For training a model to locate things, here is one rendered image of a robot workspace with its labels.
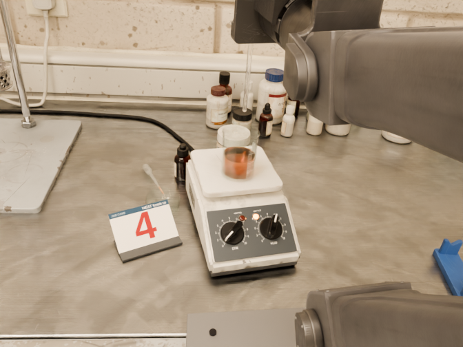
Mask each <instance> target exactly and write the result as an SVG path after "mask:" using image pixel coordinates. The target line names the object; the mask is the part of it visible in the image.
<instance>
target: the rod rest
mask: <svg viewBox="0 0 463 347"><path fill-rule="evenodd" d="M462 243H463V241H462V240H456V241H454V242H452V243H450V242H449V240H448V239H444V240H443V242H442V245H441V247H440V248H439V249H434V251H433V256H434V258H435V260H436V262H437V263H438V266H439V268H440V270H441V272H442V274H443V276H444V278H445V280H446V282H447V284H448V285H449V288H450V290H451V292H452V294H453V295H454V296H463V261H462V259H461V257H460V256H459V254H458V252H459V250H460V248H461V246H462Z"/></svg>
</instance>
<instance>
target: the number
mask: <svg viewBox="0 0 463 347"><path fill-rule="evenodd" d="M112 223H113V226H114V230H115V233H116V237H117V240H118V244H119V248H120V249H122V248H125V247H128V246H132V245H135V244H139V243H142V242H146V241H148V240H153V239H155V238H159V237H163V236H165V235H169V234H172V233H175V232H176V231H175V228H174V224H173V222H172V217H171V215H170V212H169V209H168V205H163V206H160V207H155V208H153V209H148V210H144V211H140V212H137V213H132V214H129V215H125V216H121V217H118V218H114V219H112Z"/></svg>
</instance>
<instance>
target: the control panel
mask: <svg viewBox="0 0 463 347"><path fill-rule="evenodd" d="M254 214H258V219H257V220H256V219H254V218H253V215H254ZM275 214H278V216H279V219H278V221H279V222H280V223H281V225H282V234H281V236H280V237H279V238H277V239H275V240H268V239H267V238H265V237H264V236H263V235H262V234H261V232H260V224H261V222H262V221H263V220H264V219H265V218H271V217H272V216H273V215H275ZM241 215H243V216H244V217H245V220H244V221H242V222H243V225H242V228H243V231H244V237H243V239H242V241H241V242H240V243H238V244H235V245H230V244H227V243H226V242H224V241H223V239H222V238H221V235H220V231H221V229H222V227H223V225H224V224H226V223H228V222H235V223H237V221H239V220H240V219H239V217H240V216H241ZM207 221H208V225H209V233H210V238H211V242H212V250H213V254H214V261H215V262H226V261H232V260H241V259H246V258H252V257H261V256H266V255H276V254H281V253H291V252H296V251H297V248H296V243H295V240H294V235H293V232H292V229H291V224H290V221H289V216H288V213H287V208H286V205H285V203H280V204H268V205H261V206H255V207H242V208H235V209H223V210H216V211H207ZM240 221H241V220H240Z"/></svg>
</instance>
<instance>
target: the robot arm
mask: <svg viewBox="0 0 463 347"><path fill-rule="evenodd" d="M383 1H384V0H235V6H234V19H233V21H232V22H231V38H232V39H233V40H234V41H235V42H236V43H237V44H251V43H277V44H278V45H279V46H280V47H281V48H282V49H283V50H284V51H285V64H284V74H283V84H282V85H283V87H284V88H285V90H286V92H287V94H288V95H289V97H290V99H291V100H293V101H297V100H299V101H300V102H305V107H306V108H307V111H308V112H309V114H310V115H311V116H313V117H314V118H316V119H318V120H320V121H322V122H323V123H325V124H327V125H328V126H332V125H350V124H352V125H355V126H359V127H363V128H366V129H376V130H383V131H386V132H389V133H391V134H395V135H397V136H400V137H403V138H405V139H407V140H410V141H412V142H415V143H417V144H419V145H421V146H424V147H427V148H429V149H432V150H433V151H436V152H438V153H440V154H443V155H445V156H448V157H449V158H452V159H454V160H457V161H459V162H462V163H463V26H449V27H435V26H421V27H405V28H381V27H380V16H381V12H382V6H383ZM295 332H296V347H463V296H454V295H433V294H421V292H419V291H416V290H412V288H411V283H410V282H404V281H401V282H389V281H386V282H382V283H375V284H365V285H359V286H348V287H342V288H330V289H325V290H319V289H316V290H315V291H310V292H309V293H308V295H307V300H306V310H303V311H302V312H299V313H296V314H295Z"/></svg>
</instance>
